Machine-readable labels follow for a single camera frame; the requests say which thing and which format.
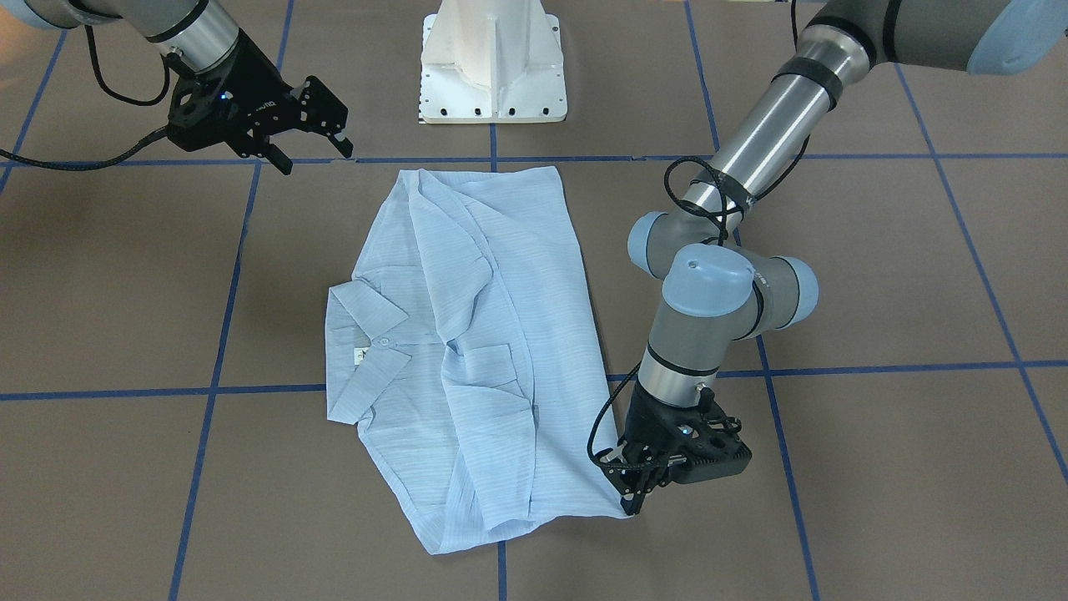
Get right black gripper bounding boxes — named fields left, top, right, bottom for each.
left=167, top=33, right=354, bottom=176

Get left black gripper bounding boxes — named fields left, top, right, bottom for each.
left=597, top=384, right=752, bottom=516

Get light blue button-up shirt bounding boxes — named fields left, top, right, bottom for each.
left=325, top=167, right=624, bottom=554

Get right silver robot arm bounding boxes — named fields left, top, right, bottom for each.
left=3, top=1, right=352, bottom=174

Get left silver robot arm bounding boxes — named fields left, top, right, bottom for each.
left=588, top=1, right=1065, bottom=516

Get blue tape line crosswise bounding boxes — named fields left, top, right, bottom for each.
left=167, top=0, right=295, bottom=601

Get blue tape line lengthwise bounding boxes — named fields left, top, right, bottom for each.
left=0, top=361, right=1068, bottom=402

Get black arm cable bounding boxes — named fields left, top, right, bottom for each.
left=587, top=155, right=768, bottom=468
left=0, top=25, right=176, bottom=173

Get white pedestal column base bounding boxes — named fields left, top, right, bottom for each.
left=417, top=1, right=568, bottom=124

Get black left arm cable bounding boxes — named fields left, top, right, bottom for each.
left=587, top=155, right=768, bottom=468

